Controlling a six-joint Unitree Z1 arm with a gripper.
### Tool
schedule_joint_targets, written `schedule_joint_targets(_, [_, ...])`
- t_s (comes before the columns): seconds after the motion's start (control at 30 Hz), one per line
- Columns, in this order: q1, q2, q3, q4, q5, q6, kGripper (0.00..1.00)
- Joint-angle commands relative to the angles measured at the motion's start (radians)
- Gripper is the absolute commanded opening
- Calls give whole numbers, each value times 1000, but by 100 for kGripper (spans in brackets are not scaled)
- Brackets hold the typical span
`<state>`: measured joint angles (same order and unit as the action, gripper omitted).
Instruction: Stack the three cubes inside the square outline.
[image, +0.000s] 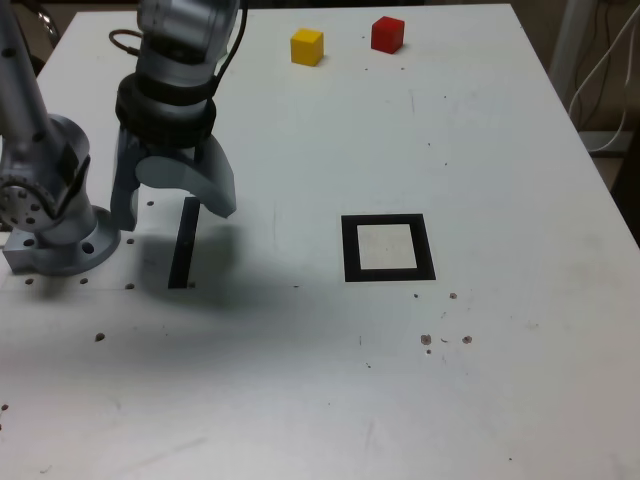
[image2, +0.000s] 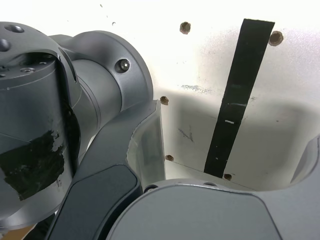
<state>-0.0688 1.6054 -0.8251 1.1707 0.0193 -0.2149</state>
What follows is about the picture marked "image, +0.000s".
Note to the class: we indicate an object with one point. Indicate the white post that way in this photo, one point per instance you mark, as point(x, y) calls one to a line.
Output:
point(570, 35)

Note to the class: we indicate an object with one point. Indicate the black tape strip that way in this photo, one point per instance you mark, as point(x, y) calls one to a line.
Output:
point(182, 250)

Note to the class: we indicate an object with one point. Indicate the chrome chair frame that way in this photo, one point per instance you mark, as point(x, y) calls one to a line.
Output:
point(50, 22)

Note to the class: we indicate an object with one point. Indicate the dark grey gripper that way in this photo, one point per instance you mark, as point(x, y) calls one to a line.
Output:
point(142, 150)

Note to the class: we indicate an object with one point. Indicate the yellow cube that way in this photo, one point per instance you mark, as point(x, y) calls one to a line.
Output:
point(307, 47)

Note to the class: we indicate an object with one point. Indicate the black tape square outline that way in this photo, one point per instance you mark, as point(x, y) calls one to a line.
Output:
point(350, 250)

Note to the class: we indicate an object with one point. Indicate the red cube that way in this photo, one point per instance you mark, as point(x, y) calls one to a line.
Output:
point(387, 35)

